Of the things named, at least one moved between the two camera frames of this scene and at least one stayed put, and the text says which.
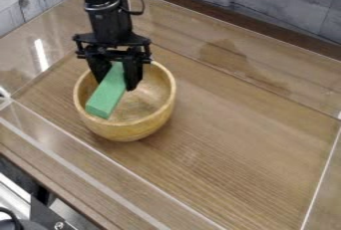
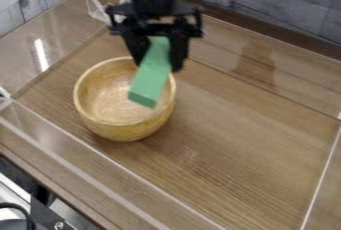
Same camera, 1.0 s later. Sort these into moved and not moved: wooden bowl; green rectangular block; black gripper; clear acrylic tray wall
Moved: black gripper; green rectangular block
Not moved: clear acrylic tray wall; wooden bowl
